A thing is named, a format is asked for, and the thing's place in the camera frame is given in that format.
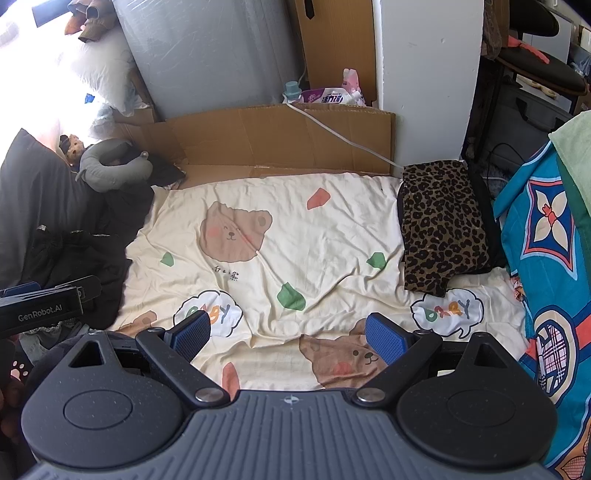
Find dark grey pillow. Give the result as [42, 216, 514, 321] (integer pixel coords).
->
[0, 128, 107, 278]

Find black folded garment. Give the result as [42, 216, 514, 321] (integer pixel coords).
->
[470, 171, 507, 274]

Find white cable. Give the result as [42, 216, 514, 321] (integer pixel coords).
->
[284, 99, 404, 169]

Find leopard print garment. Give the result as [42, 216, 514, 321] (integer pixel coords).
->
[397, 160, 492, 297]

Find tall cardboard panel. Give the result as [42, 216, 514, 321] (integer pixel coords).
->
[288, 0, 379, 107]

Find small brown bear plush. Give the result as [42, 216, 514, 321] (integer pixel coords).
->
[59, 134, 86, 167]

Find small black garment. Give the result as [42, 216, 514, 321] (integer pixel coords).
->
[145, 152, 186, 186]

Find folded cardboard sheet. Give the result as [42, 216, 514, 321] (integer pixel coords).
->
[111, 104, 398, 190]

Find brown plush toy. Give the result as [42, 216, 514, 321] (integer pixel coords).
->
[65, 0, 116, 44]

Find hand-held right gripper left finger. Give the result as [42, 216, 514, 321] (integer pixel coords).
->
[69, 310, 230, 407]

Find grey bag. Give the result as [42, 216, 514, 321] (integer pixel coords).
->
[485, 83, 578, 171]

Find brown patterned scarf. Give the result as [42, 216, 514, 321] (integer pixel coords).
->
[480, 0, 506, 58]

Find grey knit garment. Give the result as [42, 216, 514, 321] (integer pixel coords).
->
[21, 322, 90, 354]

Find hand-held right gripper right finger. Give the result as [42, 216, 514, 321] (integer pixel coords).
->
[353, 313, 502, 406]

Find grey neck pillow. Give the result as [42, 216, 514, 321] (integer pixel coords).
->
[75, 138, 153, 192]

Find white pillow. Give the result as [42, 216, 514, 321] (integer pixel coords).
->
[60, 28, 139, 116]

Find pile of black clothes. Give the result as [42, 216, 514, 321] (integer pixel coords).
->
[28, 185, 155, 330]

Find blue patterned blanket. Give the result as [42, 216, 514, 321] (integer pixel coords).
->
[493, 141, 591, 480]

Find coral pink cloth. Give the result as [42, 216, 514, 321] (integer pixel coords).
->
[508, 36, 550, 65]

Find light green towel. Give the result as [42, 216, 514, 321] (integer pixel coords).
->
[549, 111, 591, 162]

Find purple and white tissue pack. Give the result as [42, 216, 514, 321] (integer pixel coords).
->
[302, 88, 365, 108]

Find black cable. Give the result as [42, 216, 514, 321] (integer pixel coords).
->
[480, 142, 527, 181]

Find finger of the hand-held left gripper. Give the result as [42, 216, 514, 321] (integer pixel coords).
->
[0, 275, 102, 302]

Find grey wrapped mattress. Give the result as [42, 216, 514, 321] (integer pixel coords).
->
[113, 0, 308, 121]

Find dark green cloth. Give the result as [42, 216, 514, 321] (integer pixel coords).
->
[556, 152, 591, 259]

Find cream bear-print bedsheet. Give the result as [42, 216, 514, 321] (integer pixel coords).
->
[108, 173, 529, 391]

